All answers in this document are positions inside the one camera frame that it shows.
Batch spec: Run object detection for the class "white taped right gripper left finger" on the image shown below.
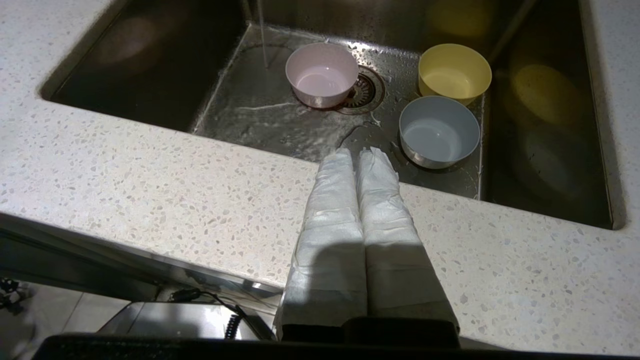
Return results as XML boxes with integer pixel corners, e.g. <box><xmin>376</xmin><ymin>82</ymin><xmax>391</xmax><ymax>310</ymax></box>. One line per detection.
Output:
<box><xmin>275</xmin><ymin>148</ymin><xmax>369</xmax><ymax>342</ymax></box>

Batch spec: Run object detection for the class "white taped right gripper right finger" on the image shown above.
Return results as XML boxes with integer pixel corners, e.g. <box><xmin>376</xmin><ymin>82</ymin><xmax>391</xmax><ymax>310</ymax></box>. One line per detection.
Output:
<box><xmin>355</xmin><ymin>146</ymin><xmax>461</xmax><ymax>328</ymax></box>

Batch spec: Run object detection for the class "round metal sink drain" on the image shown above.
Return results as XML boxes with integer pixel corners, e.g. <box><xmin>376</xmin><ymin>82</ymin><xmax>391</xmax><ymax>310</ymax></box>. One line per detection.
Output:
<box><xmin>337</xmin><ymin>66</ymin><xmax>386</xmax><ymax>116</ymax></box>

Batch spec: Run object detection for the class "silver metal robot base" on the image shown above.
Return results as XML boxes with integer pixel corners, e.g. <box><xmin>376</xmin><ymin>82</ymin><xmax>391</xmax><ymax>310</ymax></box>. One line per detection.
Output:
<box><xmin>97</xmin><ymin>300</ymin><xmax>277</xmax><ymax>342</ymax></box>

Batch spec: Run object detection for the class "yellow bowl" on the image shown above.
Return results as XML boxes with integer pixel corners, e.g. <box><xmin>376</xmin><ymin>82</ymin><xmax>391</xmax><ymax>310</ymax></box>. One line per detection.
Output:
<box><xmin>418</xmin><ymin>43</ymin><xmax>493</xmax><ymax>107</ymax></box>

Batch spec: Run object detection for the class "black coiled cable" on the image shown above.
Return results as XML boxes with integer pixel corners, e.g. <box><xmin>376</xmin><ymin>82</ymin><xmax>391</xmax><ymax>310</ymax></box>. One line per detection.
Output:
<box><xmin>170</xmin><ymin>287</ymin><xmax>248</xmax><ymax>341</ymax></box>

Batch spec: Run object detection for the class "stainless steel sink basin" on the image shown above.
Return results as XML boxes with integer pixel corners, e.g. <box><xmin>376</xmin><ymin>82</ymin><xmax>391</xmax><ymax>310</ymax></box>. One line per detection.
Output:
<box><xmin>40</xmin><ymin>0</ymin><xmax>626</xmax><ymax>231</ymax></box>

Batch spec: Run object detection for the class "pink bowl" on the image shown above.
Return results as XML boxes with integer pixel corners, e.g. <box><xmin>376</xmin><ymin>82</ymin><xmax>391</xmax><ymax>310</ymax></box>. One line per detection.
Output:
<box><xmin>285</xmin><ymin>42</ymin><xmax>360</xmax><ymax>109</ymax></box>

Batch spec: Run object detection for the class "grey blue bowl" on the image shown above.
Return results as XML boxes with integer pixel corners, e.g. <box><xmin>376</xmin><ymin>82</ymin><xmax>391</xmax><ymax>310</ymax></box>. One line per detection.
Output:
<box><xmin>399</xmin><ymin>96</ymin><xmax>481</xmax><ymax>169</ymax></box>

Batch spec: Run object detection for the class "clear running water stream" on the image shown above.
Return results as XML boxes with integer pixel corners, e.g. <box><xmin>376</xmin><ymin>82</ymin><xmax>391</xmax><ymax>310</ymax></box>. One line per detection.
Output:
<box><xmin>257</xmin><ymin>0</ymin><xmax>272</xmax><ymax>69</ymax></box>

